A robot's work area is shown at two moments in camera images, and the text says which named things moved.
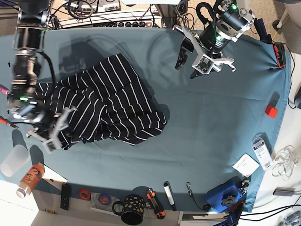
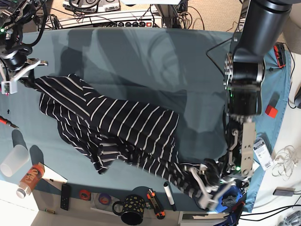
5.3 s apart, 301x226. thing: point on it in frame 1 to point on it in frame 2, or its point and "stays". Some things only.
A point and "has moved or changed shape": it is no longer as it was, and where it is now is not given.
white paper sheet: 53,178 stays
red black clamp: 280,50 stays
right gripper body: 210,42 to 208,175
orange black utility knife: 159,210 stays
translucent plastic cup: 20,155 stays
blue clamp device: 222,197 stays
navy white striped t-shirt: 108,101 has moved or changed shape
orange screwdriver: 5,121 stays
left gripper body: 46,121 to 14,65
